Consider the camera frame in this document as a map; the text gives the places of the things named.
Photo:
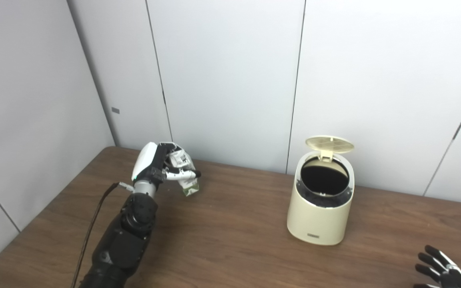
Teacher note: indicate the cream round bin lid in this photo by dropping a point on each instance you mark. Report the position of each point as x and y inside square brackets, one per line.
[330, 144]

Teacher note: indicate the cream-colored bin body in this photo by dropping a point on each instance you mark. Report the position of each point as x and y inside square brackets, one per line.
[318, 218]

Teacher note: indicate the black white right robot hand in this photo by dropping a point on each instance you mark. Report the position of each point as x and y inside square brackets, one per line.
[448, 274]

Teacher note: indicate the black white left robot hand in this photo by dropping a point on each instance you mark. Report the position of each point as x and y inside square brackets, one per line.
[146, 160]

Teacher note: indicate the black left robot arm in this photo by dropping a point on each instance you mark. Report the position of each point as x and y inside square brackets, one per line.
[122, 244]

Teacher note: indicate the white green milk carton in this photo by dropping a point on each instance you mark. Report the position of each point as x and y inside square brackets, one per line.
[188, 186]

